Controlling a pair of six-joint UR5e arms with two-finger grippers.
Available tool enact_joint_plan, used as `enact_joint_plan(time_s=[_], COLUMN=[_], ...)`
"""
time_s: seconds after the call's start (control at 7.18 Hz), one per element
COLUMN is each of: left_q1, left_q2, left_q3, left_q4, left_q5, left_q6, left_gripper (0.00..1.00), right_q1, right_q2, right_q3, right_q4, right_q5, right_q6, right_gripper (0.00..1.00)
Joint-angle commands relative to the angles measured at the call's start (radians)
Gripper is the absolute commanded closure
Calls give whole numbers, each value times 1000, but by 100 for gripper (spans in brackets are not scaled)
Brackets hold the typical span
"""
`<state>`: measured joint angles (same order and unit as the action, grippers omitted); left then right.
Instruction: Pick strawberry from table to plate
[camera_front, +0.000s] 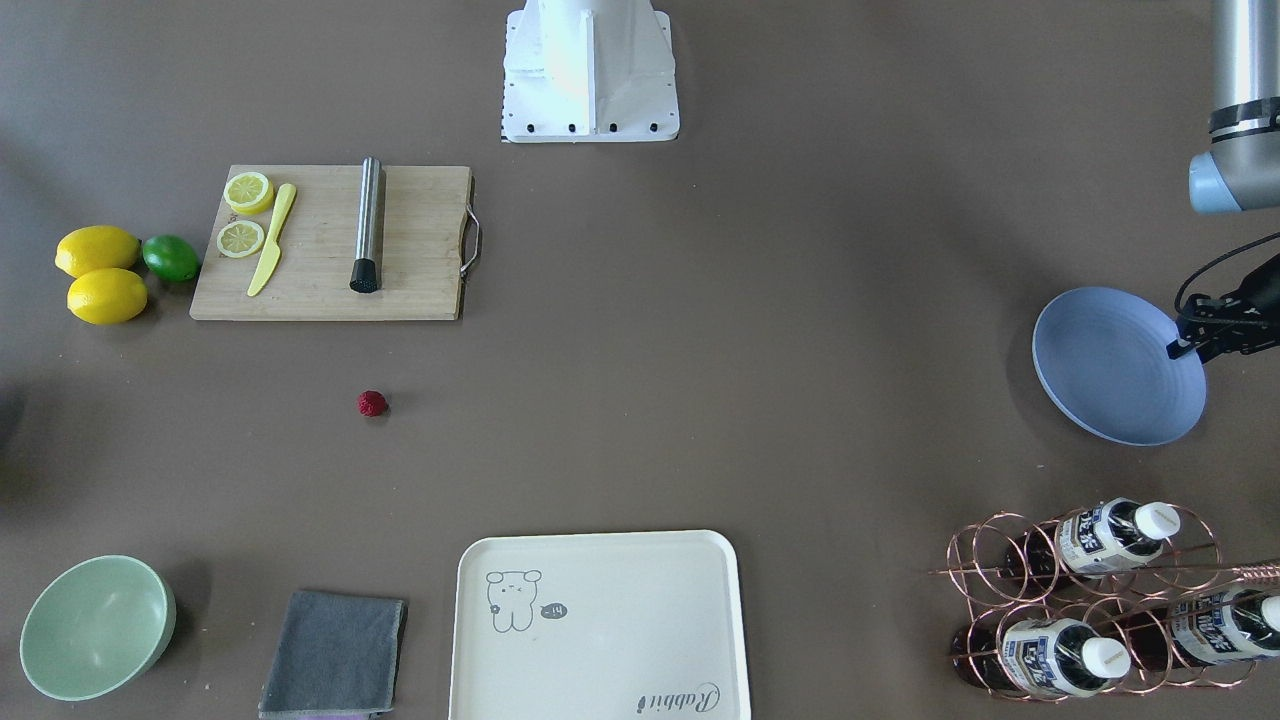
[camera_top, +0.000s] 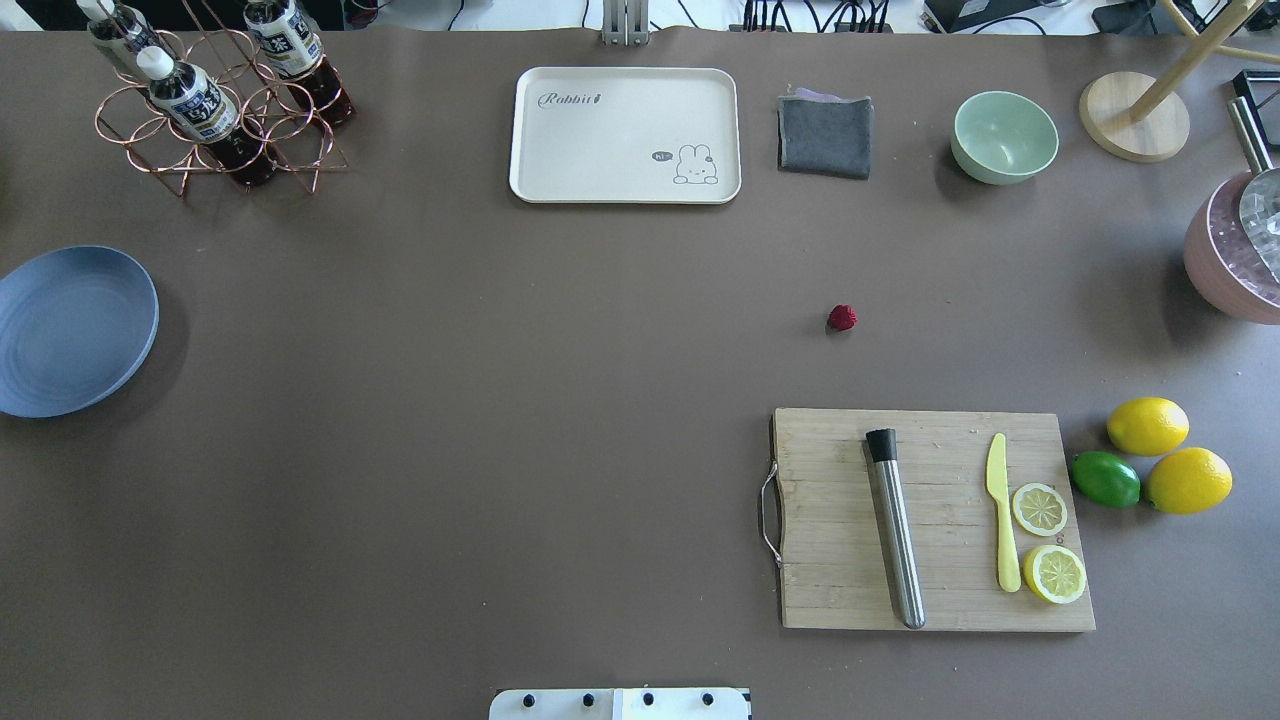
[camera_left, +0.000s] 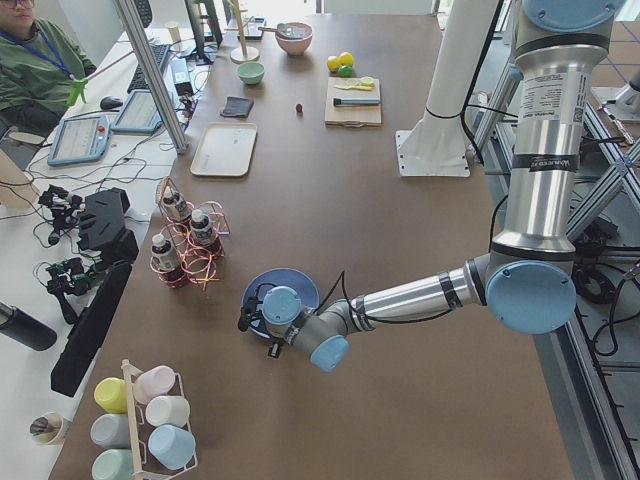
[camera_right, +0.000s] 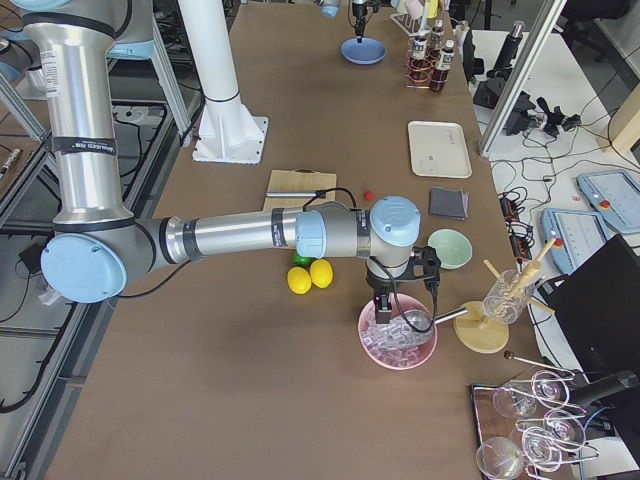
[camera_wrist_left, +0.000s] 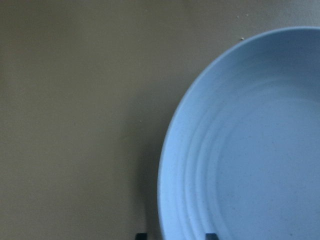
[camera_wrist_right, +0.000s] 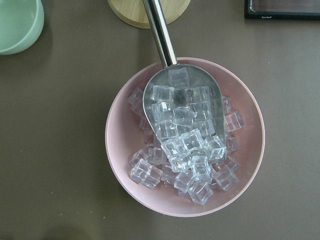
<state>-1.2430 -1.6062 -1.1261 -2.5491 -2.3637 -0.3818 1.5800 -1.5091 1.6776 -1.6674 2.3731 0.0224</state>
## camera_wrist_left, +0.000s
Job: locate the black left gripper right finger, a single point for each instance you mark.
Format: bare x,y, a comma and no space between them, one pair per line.
210,236

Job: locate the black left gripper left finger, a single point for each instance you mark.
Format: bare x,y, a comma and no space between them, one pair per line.
141,236

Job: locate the blue round plate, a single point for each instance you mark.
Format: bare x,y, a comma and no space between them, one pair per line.
241,157

